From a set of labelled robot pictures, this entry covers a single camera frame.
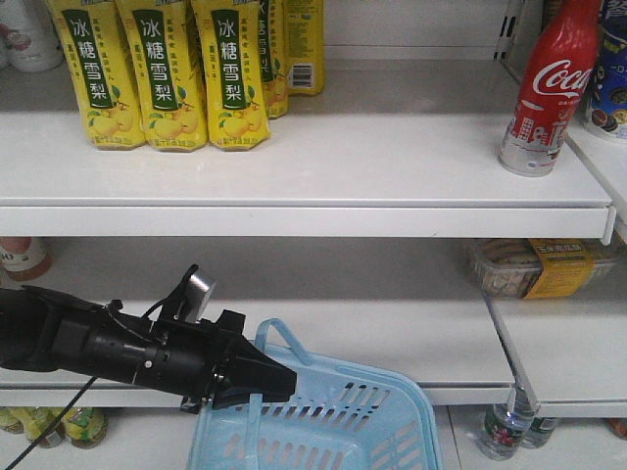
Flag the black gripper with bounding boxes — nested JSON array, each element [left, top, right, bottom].
[[53, 305, 297, 409]]

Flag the light blue plastic basket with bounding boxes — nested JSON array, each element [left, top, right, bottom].
[[187, 318, 444, 469]]

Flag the red coca-cola aluminium bottle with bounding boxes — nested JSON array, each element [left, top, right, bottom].
[[498, 0, 602, 177]]

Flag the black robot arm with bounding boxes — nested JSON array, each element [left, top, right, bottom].
[[1, 286, 297, 413]]

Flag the yellow lemon tea bottle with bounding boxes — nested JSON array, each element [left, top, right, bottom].
[[23, 406, 65, 448], [0, 407, 24, 434], [62, 407, 108, 449]]

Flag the white metal shelving unit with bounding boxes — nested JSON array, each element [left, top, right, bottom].
[[1, 1, 626, 469]]

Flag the orange C100 drink bottle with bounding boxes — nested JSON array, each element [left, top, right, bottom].
[[1, 237, 52, 281]]

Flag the clear water bottle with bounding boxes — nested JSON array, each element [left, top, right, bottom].
[[521, 417, 560, 448], [478, 389, 536, 461]]

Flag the clear biscuit tray yellow label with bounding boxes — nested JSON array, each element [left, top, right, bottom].
[[463, 238, 626, 300]]

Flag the yellow pear drink bottle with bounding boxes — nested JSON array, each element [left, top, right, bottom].
[[258, 0, 289, 119], [116, 1, 208, 152], [191, 0, 270, 151], [46, 1, 146, 150], [284, 0, 325, 95]]

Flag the white peach drink bottle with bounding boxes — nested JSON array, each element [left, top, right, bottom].
[[1, 0, 64, 72]]

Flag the blue cookie tub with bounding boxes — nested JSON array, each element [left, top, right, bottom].
[[584, 24, 626, 144]]

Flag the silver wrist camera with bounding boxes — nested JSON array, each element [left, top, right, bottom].
[[163, 264, 217, 323]]

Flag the black cable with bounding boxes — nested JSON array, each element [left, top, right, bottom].
[[0, 375, 97, 470]]

